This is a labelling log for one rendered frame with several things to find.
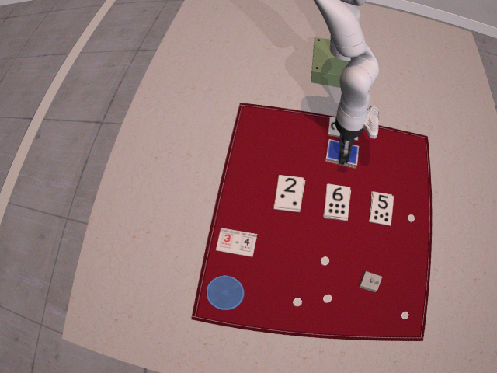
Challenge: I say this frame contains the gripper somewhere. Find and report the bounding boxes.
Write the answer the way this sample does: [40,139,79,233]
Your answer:
[335,122,363,167]

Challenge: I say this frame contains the blue-backed plywood card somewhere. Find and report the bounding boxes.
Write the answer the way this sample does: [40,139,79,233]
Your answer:
[325,138,360,165]

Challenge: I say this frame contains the white card pile six pips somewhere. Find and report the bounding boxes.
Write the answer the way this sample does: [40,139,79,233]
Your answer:
[323,183,353,222]

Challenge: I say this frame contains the white card pile five pips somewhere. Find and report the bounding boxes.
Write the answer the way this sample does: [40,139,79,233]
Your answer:
[368,190,395,225]

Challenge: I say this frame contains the white card pile two pips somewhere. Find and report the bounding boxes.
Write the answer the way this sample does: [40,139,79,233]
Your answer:
[273,174,306,214]

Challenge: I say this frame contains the pale wide rule card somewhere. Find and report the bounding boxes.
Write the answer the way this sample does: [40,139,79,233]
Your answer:
[215,228,259,258]

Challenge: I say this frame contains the grey block with peg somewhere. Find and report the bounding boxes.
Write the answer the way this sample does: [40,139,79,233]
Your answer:
[358,270,384,292]

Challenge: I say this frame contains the red felt mat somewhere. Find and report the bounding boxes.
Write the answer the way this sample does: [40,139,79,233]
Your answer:
[190,103,431,342]

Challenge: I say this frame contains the blue flat disc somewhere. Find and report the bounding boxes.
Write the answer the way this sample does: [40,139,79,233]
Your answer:
[206,274,245,311]

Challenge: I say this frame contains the pale beige stone table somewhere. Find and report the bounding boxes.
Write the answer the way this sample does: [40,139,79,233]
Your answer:
[61,0,497,373]

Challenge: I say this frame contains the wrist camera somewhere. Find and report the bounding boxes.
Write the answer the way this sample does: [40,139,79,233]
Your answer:
[363,105,381,140]

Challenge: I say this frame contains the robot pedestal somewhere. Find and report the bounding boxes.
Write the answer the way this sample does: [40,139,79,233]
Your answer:
[310,37,353,87]

